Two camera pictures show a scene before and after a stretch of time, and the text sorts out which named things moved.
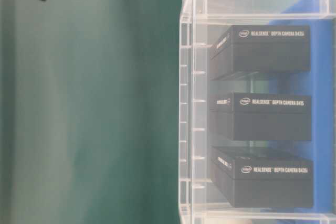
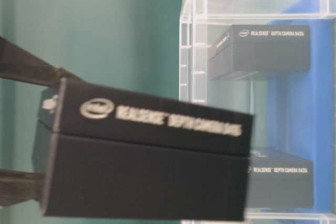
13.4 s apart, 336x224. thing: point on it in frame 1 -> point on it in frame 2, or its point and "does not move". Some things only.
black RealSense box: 247,49 does not move
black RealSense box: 260,116 -> 104,153
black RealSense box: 254,177 does not move
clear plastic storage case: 257,99 does not move
